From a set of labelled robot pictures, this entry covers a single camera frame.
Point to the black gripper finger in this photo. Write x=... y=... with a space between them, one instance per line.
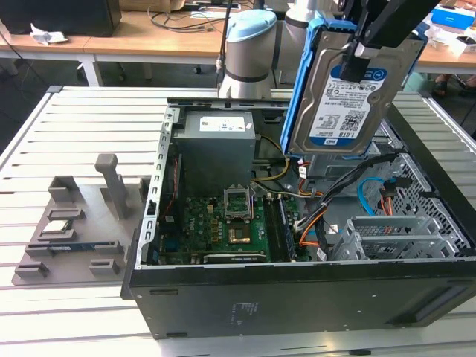
x=394 y=26
x=345 y=8

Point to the hard disk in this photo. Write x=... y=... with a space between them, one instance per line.
x=334 y=111

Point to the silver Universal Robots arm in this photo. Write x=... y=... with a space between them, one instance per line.
x=249 y=63

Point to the grey metal disk bay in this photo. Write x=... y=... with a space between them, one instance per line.
x=390 y=223

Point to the blue cardboard box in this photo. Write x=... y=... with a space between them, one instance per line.
x=455 y=15

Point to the small white box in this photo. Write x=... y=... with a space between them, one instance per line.
x=465 y=44

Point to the grey metal drive cage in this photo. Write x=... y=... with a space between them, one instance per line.
x=334 y=165

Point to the grey power supply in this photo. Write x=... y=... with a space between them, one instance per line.
x=215 y=148

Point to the brown cardboard box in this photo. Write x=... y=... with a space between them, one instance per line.
x=148 y=4

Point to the metal locking lever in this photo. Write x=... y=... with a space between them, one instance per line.
x=254 y=204

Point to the installed RAM stick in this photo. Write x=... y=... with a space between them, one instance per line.
x=286 y=230

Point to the black RAM slot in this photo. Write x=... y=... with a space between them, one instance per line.
x=271 y=230

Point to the CPU socket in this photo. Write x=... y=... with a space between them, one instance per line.
x=240 y=234

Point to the green motherboard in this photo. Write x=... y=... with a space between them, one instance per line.
x=201 y=223

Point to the black graphics card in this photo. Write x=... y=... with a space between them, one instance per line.
x=234 y=257

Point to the large black box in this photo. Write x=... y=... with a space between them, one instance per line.
x=56 y=16

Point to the crumpled white paper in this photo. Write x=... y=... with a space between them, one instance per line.
x=46 y=35

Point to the black PC case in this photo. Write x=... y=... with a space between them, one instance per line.
x=260 y=297

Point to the grey parts rack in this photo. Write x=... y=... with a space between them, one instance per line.
x=93 y=223

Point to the blue RAM stick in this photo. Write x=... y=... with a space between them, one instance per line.
x=85 y=246

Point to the silver CPU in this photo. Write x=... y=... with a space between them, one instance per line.
x=56 y=227

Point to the wooden desk white frame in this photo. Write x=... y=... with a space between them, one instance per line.
x=148 y=44
x=56 y=48

